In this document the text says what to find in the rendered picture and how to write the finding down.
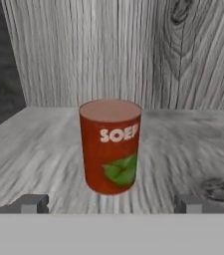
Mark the red soup can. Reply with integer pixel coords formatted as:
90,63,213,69
78,98,142,196

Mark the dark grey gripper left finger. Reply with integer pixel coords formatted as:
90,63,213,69
0,193,50,214

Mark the grey wooden cabinet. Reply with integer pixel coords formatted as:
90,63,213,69
0,0,224,214

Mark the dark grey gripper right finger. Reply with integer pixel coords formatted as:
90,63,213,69
174,193,224,214

